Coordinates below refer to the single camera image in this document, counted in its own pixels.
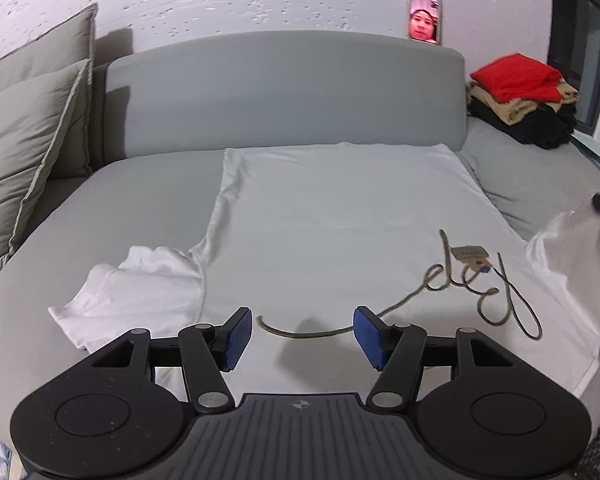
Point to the grey sofa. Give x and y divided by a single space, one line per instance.
280 90

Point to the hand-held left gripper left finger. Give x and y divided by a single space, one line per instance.
237 337

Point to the smartphone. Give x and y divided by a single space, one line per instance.
424 15

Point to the black folded garment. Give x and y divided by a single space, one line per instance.
535 130

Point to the red folded garment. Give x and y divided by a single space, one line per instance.
515 77

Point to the dark framed window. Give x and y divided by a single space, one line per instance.
582 50

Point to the large grey throw pillow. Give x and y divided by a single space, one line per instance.
20 160

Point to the beige paper tag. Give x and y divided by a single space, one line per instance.
470 257

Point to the grey sofa chaise cushion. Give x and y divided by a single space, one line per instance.
530 180

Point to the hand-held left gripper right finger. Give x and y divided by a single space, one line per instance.
367 336

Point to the white t-shirt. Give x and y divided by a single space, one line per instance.
330 210

